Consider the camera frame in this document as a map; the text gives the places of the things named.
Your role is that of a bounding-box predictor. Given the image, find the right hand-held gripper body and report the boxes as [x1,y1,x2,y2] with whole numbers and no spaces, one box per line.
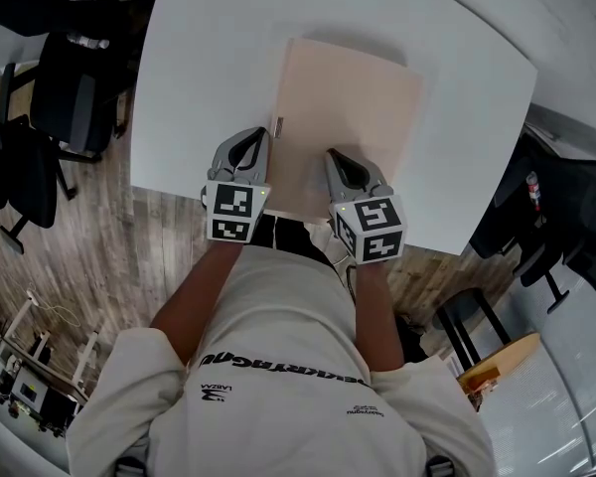
[326,181,410,266]

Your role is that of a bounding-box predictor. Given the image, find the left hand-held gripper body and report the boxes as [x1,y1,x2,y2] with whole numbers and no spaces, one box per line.
[200,164,273,244]

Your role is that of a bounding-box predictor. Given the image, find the pink folder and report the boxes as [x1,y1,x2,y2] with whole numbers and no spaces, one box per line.
[265,37,425,221]

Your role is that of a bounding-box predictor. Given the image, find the person's right forearm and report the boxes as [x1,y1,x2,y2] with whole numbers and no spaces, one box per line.
[353,260,407,372]

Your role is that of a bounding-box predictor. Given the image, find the person's left forearm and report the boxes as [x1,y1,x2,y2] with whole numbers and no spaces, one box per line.
[149,239,244,367]

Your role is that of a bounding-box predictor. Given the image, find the white table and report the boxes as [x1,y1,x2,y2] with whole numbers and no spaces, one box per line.
[130,0,538,256]

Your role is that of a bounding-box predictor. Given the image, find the person's black trousers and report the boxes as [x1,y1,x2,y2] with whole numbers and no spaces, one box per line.
[251,214,340,267]

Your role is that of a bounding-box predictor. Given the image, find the red label bottle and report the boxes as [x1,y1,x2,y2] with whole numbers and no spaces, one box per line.
[524,170,542,213]

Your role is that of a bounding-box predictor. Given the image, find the clear water bottle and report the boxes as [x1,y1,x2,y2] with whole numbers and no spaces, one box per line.
[67,31,110,51]

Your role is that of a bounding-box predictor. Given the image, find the round wooden table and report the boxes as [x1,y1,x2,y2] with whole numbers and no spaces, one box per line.
[430,287,542,393]

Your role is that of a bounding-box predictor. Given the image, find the orange box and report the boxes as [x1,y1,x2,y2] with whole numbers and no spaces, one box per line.
[464,365,503,395]

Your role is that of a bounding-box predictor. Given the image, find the person's white shirt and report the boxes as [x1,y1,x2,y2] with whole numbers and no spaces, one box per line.
[65,243,498,477]

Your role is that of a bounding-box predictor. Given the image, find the cluttered workbench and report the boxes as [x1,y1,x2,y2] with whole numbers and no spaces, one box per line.
[0,290,103,439]

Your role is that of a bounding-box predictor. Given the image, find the white power cable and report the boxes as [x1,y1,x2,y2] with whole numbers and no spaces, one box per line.
[26,289,81,328]

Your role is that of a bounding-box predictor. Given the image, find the black strap buckle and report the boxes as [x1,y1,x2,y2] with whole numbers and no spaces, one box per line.
[424,454,453,477]
[113,455,145,477]

